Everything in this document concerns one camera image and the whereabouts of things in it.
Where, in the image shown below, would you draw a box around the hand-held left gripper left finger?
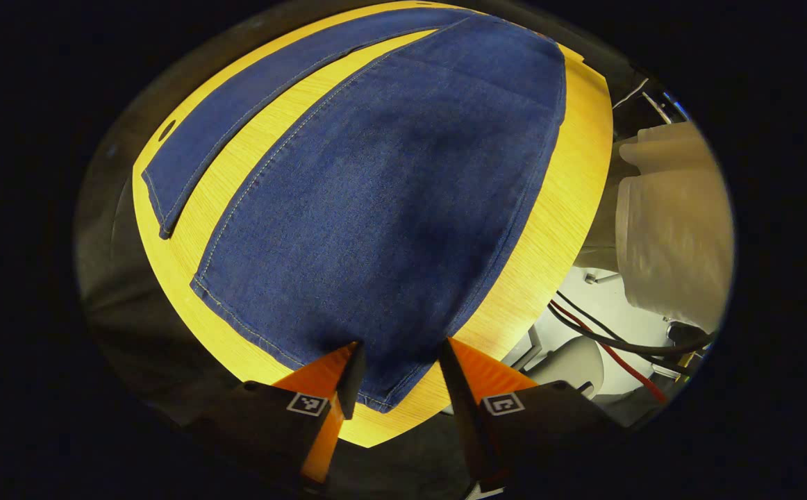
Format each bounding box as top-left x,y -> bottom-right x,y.
188,340 -> 367,497

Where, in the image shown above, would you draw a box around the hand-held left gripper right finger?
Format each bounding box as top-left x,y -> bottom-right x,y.
438,337 -> 626,500

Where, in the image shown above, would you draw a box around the blue denim jeans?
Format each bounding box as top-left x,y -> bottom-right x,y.
141,7 -> 567,414

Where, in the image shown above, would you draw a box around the grey curved plastic part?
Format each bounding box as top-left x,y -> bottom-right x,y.
530,336 -> 607,401

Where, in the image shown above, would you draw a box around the red cable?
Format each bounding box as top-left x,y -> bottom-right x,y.
549,300 -> 669,405

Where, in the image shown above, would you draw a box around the black cable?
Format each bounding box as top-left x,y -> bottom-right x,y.
548,290 -> 715,358

